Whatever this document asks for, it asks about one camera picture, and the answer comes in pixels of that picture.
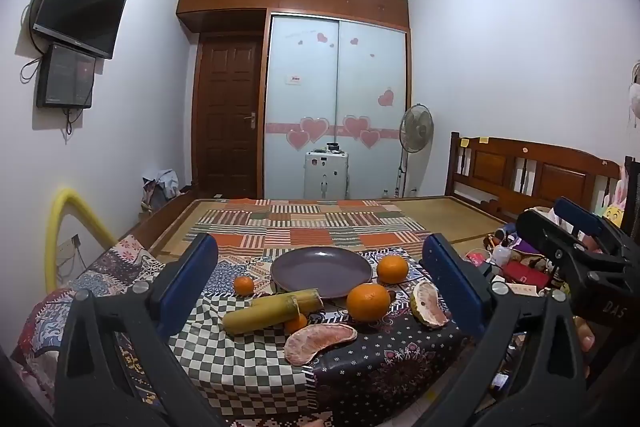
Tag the purple round plate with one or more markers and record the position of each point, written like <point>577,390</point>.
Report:
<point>320,272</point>

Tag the small orange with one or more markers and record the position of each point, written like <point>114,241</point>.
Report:
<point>296,324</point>
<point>244,285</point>

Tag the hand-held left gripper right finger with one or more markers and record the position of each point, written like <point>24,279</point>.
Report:
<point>450,283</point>

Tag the large orange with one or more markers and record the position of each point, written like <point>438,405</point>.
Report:
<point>368,302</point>
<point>391,268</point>

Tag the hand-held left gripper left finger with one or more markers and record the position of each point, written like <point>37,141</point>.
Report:
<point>192,283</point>

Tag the person's right hand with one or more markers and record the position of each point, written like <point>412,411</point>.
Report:
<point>584,336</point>

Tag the pile of bedside clutter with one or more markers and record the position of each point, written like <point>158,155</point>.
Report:
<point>520,274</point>

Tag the long yellow sugarcane piece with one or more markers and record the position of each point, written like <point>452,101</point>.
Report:
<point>260,318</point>

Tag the pink wall hanging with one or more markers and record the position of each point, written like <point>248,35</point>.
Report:
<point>635,99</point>

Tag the small black wall monitor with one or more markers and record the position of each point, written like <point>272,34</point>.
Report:
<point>65,77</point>

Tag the yellow and pink plush toy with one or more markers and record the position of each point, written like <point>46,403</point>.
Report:
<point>615,207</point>

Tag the peeled pink pomelo segment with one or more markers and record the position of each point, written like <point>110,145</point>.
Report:
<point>320,343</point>

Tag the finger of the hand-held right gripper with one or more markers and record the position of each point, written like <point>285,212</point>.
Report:
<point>550,239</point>
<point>577,213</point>

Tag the wall-mounted black television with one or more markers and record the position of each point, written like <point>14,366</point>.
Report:
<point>77,4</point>

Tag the yellow foam tube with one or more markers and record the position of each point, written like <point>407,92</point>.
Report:
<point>75,212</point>

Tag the standing electric fan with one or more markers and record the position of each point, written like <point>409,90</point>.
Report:
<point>416,127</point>

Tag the patchwork printed blanket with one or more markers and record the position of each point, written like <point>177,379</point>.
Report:
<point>235,357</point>

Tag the bamboo bed mat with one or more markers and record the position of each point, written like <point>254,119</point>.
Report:
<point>450,219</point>

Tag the wooden wardrobe with glass doors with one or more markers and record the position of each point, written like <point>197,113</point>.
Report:
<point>305,72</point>

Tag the short yellow sugarcane piece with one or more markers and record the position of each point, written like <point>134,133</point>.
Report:
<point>307,298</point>

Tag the wooden bed headboard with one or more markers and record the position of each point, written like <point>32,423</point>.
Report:
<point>530,172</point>

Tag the pile of clothes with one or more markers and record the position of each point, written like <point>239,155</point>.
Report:
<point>160,187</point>

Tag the brown wooden door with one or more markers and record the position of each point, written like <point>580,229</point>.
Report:
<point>227,117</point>

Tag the pomelo segment with rind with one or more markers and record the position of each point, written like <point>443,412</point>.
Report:
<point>427,309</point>

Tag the wall power socket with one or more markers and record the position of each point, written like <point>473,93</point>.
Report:
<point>70,249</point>

